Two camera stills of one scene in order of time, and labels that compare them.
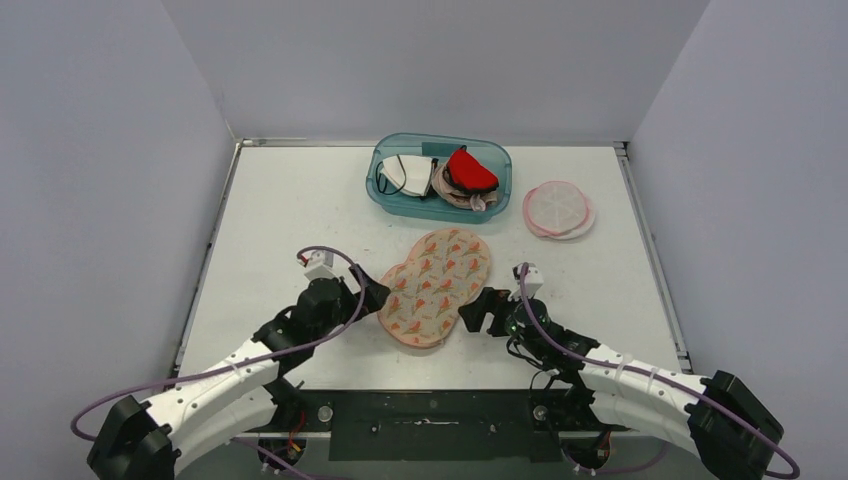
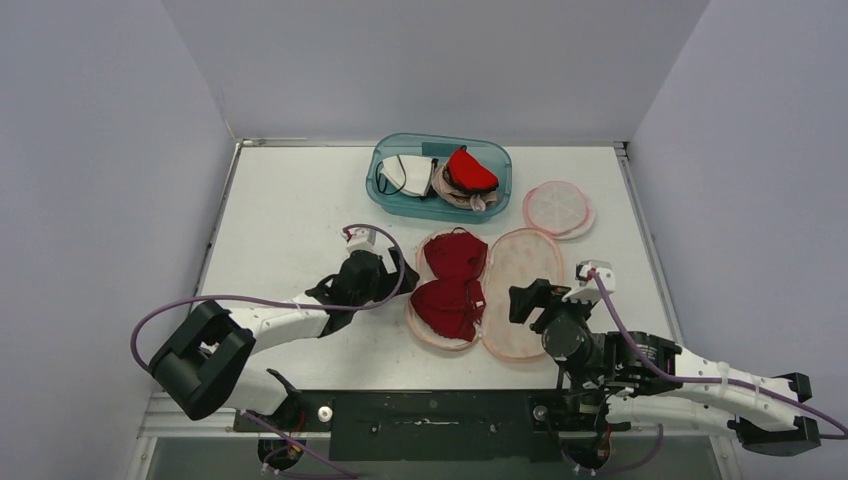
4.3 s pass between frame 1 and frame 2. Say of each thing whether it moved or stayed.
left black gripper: moved
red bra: stayed
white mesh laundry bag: stayed
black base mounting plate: stayed
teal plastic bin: stayed
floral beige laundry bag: moved
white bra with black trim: stayed
